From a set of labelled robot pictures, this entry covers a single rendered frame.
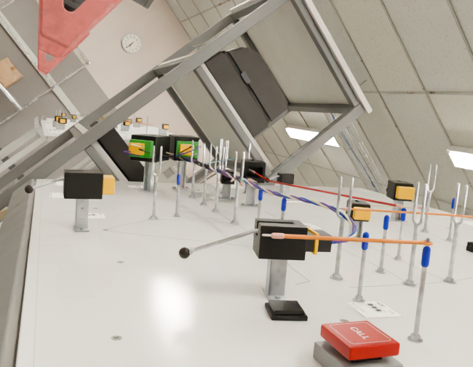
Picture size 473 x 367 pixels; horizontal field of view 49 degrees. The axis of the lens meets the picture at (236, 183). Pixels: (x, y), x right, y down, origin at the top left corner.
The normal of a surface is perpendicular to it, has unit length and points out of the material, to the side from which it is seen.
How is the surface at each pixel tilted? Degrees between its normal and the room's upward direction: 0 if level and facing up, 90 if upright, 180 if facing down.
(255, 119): 90
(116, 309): 50
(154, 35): 90
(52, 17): 99
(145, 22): 90
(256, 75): 90
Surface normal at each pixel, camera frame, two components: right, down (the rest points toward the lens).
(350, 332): 0.07, -0.99
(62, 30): 0.28, 0.32
